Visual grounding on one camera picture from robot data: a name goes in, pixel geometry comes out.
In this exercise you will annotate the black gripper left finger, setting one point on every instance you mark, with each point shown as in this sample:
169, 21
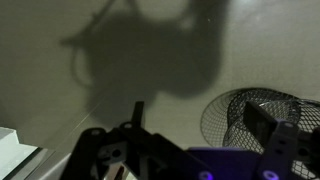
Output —
97, 149

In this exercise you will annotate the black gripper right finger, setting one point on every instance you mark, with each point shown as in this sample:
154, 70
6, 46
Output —
278, 139

